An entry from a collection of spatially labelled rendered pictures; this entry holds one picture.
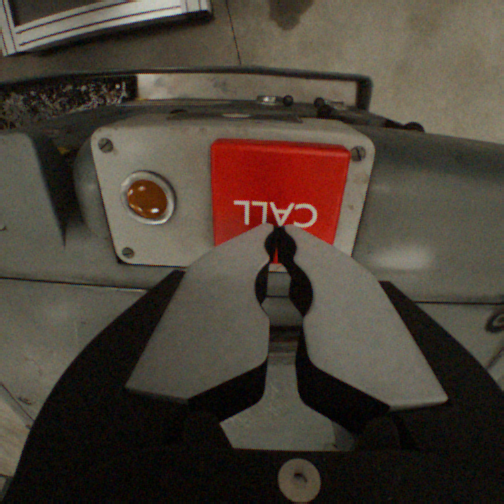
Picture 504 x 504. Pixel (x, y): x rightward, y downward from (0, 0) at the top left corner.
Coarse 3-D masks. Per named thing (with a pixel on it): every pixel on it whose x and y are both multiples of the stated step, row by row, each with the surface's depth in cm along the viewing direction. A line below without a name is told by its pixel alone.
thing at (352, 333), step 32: (288, 224) 11; (288, 256) 11; (320, 256) 9; (320, 288) 8; (352, 288) 8; (320, 320) 7; (352, 320) 7; (384, 320) 7; (320, 352) 6; (352, 352) 6; (384, 352) 6; (416, 352) 6; (320, 384) 6; (352, 384) 5; (384, 384) 5; (416, 384) 5; (352, 416) 6; (384, 416) 5
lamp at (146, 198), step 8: (136, 184) 13; (144, 184) 13; (152, 184) 13; (128, 192) 14; (136, 192) 14; (144, 192) 14; (152, 192) 14; (160, 192) 14; (128, 200) 14; (136, 200) 14; (144, 200) 14; (152, 200) 14; (160, 200) 14; (136, 208) 14; (144, 208) 14; (152, 208) 14; (160, 208) 14; (144, 216) 14; (152, 216) 14
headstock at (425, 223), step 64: (64, 128) 25; (384, 128) 17; (384, 192) 14; (448, 192) 13; (0, 256) 17; (64, 256) 16; (384, 256) 15; (448, 256) 15; (0, 320) 20; (64, 320) 19; (448, 320) 18; (0, 384) 26; (256, 448) 29; (320, 448) 29
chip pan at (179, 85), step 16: (144, 80) 72; (160, 80) 72; (176, 80) 72; (192, 80) 72; (208, 80) 72; (224, 80) 71; (240, 80) 71; (256, 80) 71; (272, 80) 71; (288, 80) 71; (304, 80) 71; (320, 80) 70; (336, 80) 70; (144, 96) 74; (160, 96) 74; (176, 96) 74; (192, 96) 74; (208, 96) 74; (224, 96) 74; (240, 96) 74; (256, 96) 73; (304, 96) 73; (320, 96) 73; (336, 96) 72; (352, 96) 72
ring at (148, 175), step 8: (128, 176) 13; (136, 176) 13; (144, 176) 13; (152, 176) 13; (160, 176) 13; (128, 184) 13; (160, 184) 13; (168, 184) 13; (120, 192) 14; (168, 192) 14; (168, 200) 14; (128, 208) 14; (168, 208) 14; (136, 216) 14; (160, 216) 14; (168, 216) 14; (152, 224) 15
